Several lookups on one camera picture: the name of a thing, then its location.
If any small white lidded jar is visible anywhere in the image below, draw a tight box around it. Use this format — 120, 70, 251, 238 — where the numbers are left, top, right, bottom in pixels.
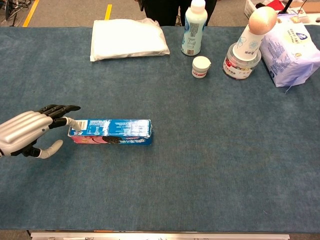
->
191, 55, 212, 79

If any aluminium table edge rail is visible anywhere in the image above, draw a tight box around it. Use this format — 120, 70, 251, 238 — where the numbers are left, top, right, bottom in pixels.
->
30, 231, 291, 240

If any lavender tissue pack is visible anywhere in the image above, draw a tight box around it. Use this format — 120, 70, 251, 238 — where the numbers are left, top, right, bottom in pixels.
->
258, 13, 320, 88

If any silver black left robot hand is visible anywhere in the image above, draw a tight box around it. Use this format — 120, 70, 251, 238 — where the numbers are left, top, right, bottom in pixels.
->
0, 104, 84, 160

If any white paper cup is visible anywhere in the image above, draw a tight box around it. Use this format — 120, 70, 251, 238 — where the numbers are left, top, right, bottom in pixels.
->
232, 24, 266, 62

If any blue felt table mat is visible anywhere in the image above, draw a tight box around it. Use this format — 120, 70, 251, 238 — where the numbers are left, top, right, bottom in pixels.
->
0, 25, 320, 234

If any tan egg-shaped ball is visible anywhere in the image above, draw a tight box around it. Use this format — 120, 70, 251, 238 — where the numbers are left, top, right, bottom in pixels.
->
248, 6, 278, 36

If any blue cookie box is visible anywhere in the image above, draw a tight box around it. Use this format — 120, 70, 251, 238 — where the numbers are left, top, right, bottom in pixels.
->
67, 118, 154, 146

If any white plastic bag package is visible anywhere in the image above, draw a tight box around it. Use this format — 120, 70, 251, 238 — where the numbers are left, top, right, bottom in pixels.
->
89, 17, 171, 62

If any clear round plastic jar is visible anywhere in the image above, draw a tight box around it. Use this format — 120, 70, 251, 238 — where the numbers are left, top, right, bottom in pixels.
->
222, 42, 262, 81

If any black chair base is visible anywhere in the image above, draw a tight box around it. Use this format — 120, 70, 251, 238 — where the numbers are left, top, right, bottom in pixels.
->
0, 0, 33, 27

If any light blue drink bottle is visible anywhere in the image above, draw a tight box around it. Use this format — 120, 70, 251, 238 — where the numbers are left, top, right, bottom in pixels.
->
181, 0, 209, 57

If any person in black clothes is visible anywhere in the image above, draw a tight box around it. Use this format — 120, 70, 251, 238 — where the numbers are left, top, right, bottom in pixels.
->
138, 0, 218, 27

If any white storage bin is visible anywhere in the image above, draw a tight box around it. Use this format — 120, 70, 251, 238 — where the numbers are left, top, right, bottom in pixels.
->
243, 0, 267, 20

